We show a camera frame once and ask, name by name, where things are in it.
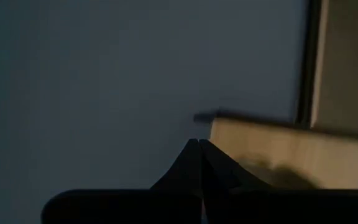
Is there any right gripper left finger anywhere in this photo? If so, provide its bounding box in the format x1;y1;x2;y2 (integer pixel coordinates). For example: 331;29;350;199
40;138;203;224

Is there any wooden shelf black metal frame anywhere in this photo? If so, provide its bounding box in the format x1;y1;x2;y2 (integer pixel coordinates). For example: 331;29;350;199
193;108;358;190

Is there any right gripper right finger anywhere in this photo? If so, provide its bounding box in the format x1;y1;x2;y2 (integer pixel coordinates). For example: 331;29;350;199
199;139;358;224

